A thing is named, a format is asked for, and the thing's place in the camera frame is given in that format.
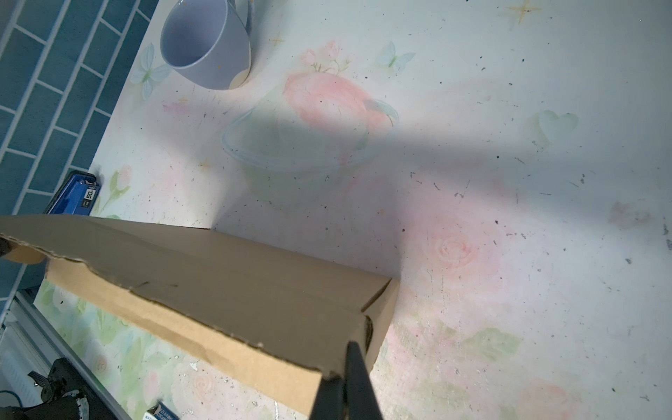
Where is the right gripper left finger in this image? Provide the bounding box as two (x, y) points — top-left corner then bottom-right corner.
(309, 377), (345, 420)

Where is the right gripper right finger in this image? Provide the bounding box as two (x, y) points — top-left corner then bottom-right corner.
(345, 341), (383, 420)

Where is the brown cardboard box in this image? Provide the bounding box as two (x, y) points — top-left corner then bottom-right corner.
(1, 215), (400, 417)

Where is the blue stapler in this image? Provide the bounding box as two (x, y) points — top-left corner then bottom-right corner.
(44, 170), (101, 215)

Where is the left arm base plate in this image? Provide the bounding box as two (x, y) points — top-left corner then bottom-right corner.
(1, 358), (119, 420)

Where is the aluminium front rail frame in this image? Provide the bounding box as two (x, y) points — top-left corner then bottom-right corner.
(1, 292), (130, 419)

